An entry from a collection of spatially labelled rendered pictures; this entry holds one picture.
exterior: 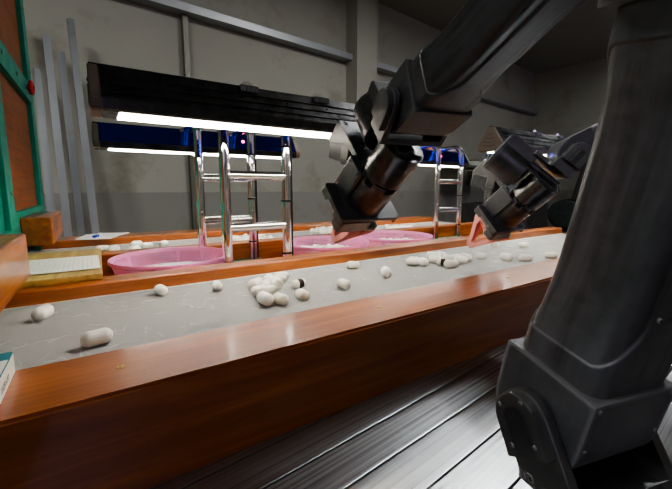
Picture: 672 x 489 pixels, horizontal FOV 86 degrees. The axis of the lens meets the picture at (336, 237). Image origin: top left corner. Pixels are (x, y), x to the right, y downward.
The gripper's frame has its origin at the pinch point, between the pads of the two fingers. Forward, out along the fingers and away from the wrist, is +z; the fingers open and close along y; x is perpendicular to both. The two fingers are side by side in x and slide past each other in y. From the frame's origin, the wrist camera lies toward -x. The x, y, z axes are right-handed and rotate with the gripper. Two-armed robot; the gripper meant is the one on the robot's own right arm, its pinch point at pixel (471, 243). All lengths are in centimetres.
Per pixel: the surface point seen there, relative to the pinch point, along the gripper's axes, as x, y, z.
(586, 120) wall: -250, -648, 105
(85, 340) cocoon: 2, 68, 6
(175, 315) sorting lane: -2, 57, 12
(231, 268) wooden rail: -15, 43, 24
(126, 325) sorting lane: -2, 64, 11
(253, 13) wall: -314, -69, 102
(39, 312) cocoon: -8, 74, 17
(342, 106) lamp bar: -32.9, 21.1, -6.4
